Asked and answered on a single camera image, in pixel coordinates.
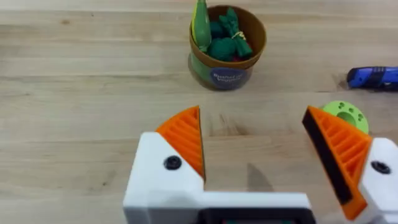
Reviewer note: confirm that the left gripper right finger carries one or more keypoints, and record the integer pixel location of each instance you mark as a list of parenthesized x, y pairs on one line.
[(351, 155)]

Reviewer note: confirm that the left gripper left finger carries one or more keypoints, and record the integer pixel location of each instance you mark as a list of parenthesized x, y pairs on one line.
[(169, 155)]

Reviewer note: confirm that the blue electric screwdriver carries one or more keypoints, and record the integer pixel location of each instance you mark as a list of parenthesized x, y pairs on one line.
[(373, 77)]

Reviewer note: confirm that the green disc with holes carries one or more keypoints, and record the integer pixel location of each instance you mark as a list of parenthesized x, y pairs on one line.
[(348, 115)]

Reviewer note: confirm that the brown tub of toy vegetables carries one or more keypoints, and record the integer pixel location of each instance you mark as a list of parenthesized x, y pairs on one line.
[(226, 46)]

